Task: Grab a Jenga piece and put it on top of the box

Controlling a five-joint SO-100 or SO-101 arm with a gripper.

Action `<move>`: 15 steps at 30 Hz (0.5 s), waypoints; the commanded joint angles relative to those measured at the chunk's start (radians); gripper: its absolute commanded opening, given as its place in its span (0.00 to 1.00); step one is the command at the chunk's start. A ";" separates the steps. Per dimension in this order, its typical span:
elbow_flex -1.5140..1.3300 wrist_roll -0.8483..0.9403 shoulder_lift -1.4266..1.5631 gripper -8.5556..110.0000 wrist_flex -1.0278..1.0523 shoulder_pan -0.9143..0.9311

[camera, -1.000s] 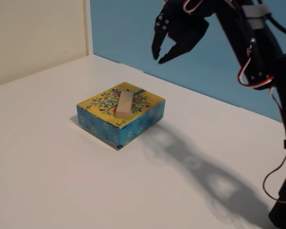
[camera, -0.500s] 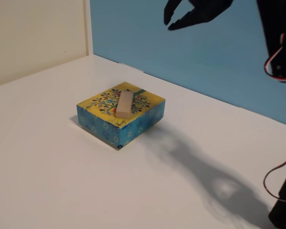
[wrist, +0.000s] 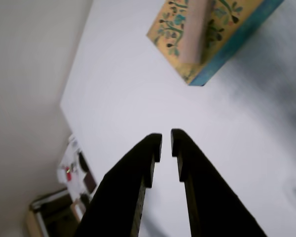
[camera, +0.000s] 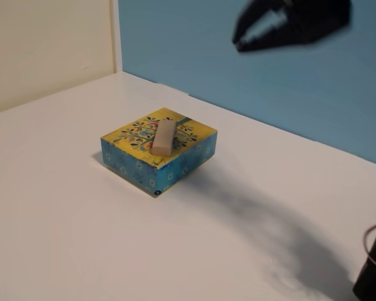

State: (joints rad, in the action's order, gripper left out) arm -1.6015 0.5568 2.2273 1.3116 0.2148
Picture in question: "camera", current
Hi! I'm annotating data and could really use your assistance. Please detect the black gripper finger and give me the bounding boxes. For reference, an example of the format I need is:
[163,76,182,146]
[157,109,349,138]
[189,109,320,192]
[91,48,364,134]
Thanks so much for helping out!
[236,27,302,53]
[231,0,286,44]

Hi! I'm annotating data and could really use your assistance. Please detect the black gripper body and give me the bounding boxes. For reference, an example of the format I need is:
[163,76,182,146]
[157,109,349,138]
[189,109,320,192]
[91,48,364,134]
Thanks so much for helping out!
[274,0,353,45]

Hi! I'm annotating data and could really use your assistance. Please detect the wooden Jenga block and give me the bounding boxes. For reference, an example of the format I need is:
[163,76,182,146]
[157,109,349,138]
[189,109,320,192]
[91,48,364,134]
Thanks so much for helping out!
[149,118,177,157]

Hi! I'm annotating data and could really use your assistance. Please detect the yellow blue floral box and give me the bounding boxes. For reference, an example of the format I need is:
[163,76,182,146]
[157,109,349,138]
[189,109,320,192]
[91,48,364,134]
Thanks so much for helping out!
[99,107,218,198]

